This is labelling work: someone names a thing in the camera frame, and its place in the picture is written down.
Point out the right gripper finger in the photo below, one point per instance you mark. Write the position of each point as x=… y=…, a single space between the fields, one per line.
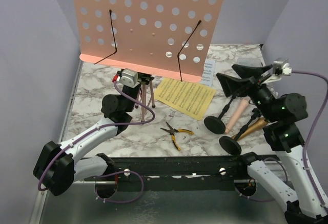
x=233 y=86
x=247 y=71

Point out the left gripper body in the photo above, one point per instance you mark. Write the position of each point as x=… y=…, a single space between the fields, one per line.
x=142 y=78

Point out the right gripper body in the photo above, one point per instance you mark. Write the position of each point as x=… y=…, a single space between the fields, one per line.
x=250 y=84

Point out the pink perforated music stand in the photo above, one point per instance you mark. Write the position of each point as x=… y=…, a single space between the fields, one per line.
x=166 y=38

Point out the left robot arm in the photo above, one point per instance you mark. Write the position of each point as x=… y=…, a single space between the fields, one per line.
x=60 y=165

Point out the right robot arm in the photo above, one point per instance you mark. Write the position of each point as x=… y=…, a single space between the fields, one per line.
x=304 y=201

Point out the clear plastic parts box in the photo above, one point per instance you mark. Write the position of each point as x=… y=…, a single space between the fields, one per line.
x=249 y=62

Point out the pink toy microphone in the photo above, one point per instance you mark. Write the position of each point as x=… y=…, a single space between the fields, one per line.
x=237 y=114

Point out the white sheet music page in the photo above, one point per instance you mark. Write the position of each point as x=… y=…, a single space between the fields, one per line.
x=208 y=72

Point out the gold toy microphone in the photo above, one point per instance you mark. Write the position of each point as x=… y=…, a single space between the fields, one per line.
x=257 y=125

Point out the yellow sheet music page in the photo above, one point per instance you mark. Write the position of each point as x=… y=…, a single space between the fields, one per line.
x=191 y=99

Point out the black mic stand front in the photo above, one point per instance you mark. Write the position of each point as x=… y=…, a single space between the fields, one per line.
x=235 y=137

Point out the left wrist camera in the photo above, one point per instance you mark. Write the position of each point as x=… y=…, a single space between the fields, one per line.
x=127 y=78

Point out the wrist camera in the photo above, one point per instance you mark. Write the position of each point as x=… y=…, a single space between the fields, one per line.
x=281 y=67
x=127 y=78

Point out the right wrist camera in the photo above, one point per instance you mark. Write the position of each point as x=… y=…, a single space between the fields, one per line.
x=281 y=67

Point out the yellow handled pliers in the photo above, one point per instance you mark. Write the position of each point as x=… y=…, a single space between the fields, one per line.
x=172 y=131

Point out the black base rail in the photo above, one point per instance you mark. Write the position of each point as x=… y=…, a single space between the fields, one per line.
x=186 y=173

